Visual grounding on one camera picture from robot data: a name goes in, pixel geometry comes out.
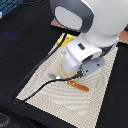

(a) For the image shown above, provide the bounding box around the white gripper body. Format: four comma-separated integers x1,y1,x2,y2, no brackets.
63,38,105,76

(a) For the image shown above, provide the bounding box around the yellow butter box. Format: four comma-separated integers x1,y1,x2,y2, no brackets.
57,34,73,47

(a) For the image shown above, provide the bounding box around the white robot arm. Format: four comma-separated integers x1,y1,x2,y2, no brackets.
50,0,128,75

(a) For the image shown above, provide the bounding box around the round wooden plate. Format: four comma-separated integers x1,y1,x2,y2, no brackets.
59,63,83,79

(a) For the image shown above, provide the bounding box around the beige woven placemat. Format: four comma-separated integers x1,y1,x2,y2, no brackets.
17,46,118,128

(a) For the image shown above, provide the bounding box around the blue striped cloth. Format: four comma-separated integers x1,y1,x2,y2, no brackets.
0,0,23,15

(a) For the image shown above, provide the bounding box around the fork with wooden handle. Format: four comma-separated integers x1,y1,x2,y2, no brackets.
48,73,89,92

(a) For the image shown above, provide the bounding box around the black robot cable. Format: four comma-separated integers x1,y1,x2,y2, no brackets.
10,28,84,106

